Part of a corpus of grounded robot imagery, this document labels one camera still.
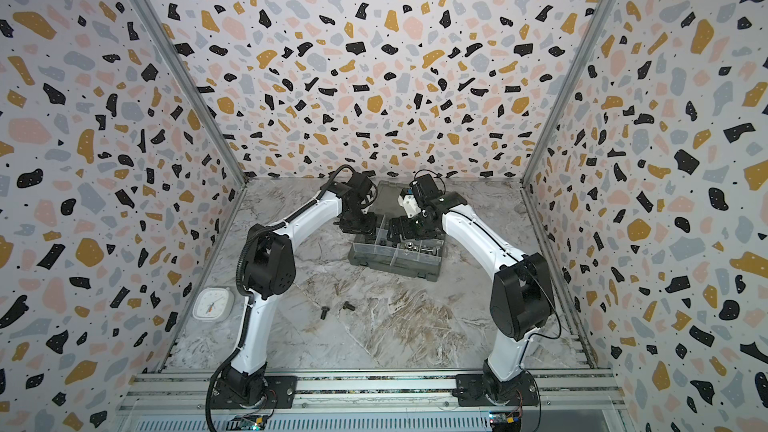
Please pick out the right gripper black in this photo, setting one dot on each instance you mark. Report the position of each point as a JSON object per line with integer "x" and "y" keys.
{"x": 408, "y": 230}

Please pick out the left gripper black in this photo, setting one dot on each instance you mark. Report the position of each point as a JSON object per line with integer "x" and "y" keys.
{"x": 370, "y": 226}

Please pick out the grey plastic compartment organizer box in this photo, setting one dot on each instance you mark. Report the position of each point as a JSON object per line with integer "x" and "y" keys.
{"x": 409, "y": 258}

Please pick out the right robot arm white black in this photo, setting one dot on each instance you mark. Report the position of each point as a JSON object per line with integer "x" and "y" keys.
{"x": 521, "y": 297}

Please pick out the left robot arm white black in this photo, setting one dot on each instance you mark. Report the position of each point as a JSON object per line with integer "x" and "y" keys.
{"x": 266, "y": 269}

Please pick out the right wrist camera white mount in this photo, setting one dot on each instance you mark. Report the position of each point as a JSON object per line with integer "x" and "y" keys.
{"x": 408, "y": 202}

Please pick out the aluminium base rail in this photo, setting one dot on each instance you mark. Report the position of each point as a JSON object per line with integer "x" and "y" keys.
{"x": 421, "y": 390}

